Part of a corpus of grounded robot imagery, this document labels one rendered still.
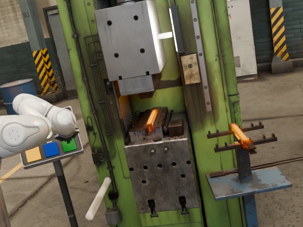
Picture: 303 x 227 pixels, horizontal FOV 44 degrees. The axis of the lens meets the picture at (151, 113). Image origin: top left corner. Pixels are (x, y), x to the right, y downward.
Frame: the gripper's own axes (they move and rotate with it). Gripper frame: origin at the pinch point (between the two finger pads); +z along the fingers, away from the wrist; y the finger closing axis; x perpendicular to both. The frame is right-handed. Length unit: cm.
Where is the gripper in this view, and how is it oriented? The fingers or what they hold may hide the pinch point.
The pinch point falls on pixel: (67, 139)
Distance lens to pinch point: 205.2
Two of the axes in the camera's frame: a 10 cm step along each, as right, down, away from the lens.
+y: 9.4, -2.5, 2.5
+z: -1.7, 3.0, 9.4
